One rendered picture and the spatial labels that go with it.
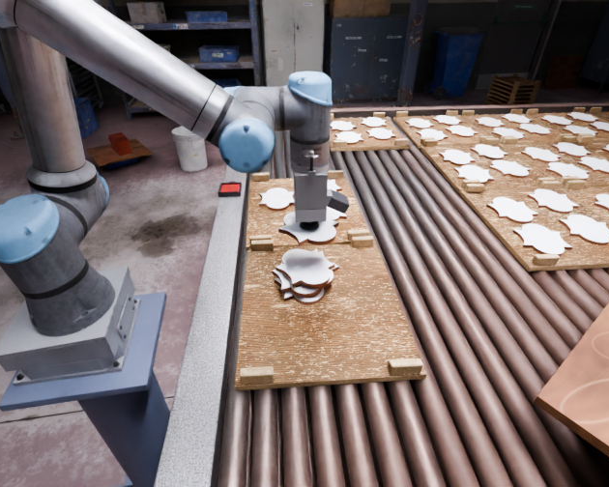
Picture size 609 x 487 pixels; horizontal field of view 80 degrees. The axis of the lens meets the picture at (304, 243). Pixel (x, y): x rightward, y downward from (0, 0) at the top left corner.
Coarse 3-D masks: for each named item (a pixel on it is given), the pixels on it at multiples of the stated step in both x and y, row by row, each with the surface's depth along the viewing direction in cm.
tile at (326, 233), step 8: (288, 216) 82; (288, 224) 79; (296, 224) 79; (320, 224) 79; (328, 224) 79; (336, 224) 80; (280, 232) 79; (288, 232) 78; (296, 232) 77; (304, 232) 77; (312, 232) 77; (320, 232) 77; (328, 232) 77; (296, 240) 76; (304, 240) 75; (312, 240) 75; (320, 240) 75; (328, 240) 75
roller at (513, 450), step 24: (384, 192) 126; (384, 216) 118; (408, 240) 103; (408, 264) 97; (432, 288) 87; (432, 312) 83; (456, 336) 75; (456, 360) 72; (480, 384) 66; (480, 408) 64; (504, 408) 63; (504, 432) 59; (504, 456) 58; (528, 456) 56; (528, 480) 54
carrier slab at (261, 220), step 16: (256, 192) 122; (352, 192) 122; (256, 208) 114; (288, 208) 114; (352, 208) 114; (256, 224) 106; (272, 224) 106; (352, 224) 106; (288, 240) 100; (336, 240) 100
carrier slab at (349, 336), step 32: (256, 256) 94; (352, 256) 94; (256, 288) 84; (352, 288) 84; (384, 288) 84; (256, 320) 76; (288, 320) 76; (320, 320) 76; (352, 320) 76; (384, 320) 76; (256, 352) 70; (288, 352) 70; (320, 352) 70; (352, 352) 70; (384, 352) 70; (416, 352) 70; (256, 384) 64; (288, 384) 65; (320, 384) 65
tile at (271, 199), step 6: (270, 192) 120; (276, 192) 120; (282, 192) 120; (288, 192) 120; (264, 198) 117; (270, 198) 117; (276, 198) 117; (282, 198) 117; (288, 198) 117; (264, 204) 114; (270, 204) 114; (276, 204) 114; (282, 204) 114; (288, 204) 114; (276, 210) 112; (282, 210) 113
